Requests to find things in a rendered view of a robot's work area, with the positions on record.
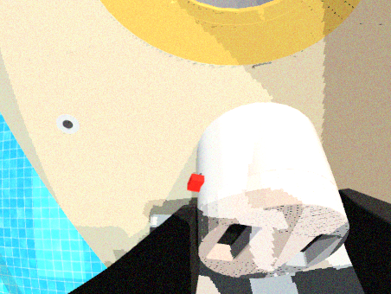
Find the white cylinder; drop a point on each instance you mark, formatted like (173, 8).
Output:
(268, 204)

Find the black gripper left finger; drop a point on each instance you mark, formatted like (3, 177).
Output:
(167, 261)

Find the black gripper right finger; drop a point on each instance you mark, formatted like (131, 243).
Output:
(368, 243)

